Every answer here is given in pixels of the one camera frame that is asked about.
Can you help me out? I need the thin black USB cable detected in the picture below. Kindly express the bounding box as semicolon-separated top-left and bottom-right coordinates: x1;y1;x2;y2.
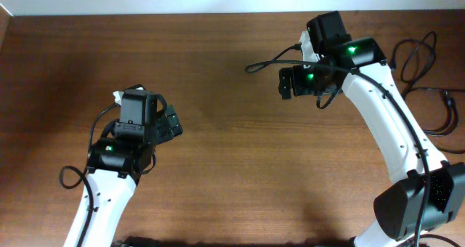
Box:
390;31;437;84

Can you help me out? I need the thick black USB cable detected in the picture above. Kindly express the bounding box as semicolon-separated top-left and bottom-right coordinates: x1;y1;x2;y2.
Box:
401;86;465;155

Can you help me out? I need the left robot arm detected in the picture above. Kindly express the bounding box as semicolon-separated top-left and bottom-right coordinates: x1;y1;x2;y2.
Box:
59;85;183;246

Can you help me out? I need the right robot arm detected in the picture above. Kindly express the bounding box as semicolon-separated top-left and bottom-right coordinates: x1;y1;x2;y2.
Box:
278;12;464;246

